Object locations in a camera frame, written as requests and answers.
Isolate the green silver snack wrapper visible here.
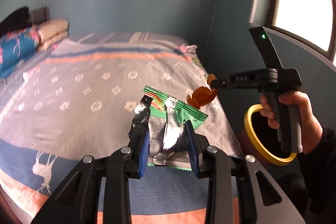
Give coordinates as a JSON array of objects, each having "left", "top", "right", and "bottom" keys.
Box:
[{"left": 129, "top": 85, "right": 208, "bottom": 171}]

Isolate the orange peel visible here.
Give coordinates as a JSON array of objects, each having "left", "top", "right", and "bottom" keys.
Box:
[{"left": 187, "top": 86, "right": 219, "bottom": 109}]

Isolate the yellow rimmed trash bin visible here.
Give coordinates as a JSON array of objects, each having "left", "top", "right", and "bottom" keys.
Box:
[{"left": 237, "top": 104, "right": 297, "bottom": 168}]

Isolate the person's right hand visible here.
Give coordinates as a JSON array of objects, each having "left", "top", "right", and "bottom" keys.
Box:
[{"left": 260, "top": 91, "right": 323, "bottom": 155}]

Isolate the grey patterned bed sheet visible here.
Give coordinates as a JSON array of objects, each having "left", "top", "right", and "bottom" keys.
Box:
[{"left": 0, "top": 31, "right": 244, "bottom": 224}]

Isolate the beige pillow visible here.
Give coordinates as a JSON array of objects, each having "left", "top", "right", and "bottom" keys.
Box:
[{"left": 38, "top": 19, "right": 69, "bottom": 51}]

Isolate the blue floral folded quilt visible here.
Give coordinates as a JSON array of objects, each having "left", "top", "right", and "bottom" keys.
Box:
[{"left": 1, "top": 26, "right": 40, "bottom": 79}]

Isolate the grey upholstered headboard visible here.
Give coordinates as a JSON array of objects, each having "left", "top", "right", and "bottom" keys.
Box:
[{"left": 29, "top": 6, "right": 50, "bottom": 25}]

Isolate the black clothing on quilt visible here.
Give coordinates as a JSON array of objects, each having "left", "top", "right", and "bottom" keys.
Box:
[{"left": 0, "top": 6, "right": 32, "bottom": 37}]

